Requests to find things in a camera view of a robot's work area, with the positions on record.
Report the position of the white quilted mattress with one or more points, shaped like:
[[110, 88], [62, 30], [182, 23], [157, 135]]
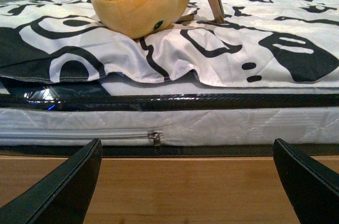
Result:
[[182, 113]]

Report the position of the paper hang tag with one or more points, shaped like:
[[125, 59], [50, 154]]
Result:
[[217, 10]]

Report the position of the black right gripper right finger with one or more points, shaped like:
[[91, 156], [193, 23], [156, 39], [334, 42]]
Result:
[[311, 187]]

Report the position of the black white patterned blanket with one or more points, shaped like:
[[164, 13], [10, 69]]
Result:
[[262, 43]]

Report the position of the wooden bed frame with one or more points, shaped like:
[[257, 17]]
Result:
[[170, 190]]

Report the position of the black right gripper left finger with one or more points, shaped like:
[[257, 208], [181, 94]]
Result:
[[62, 196]]

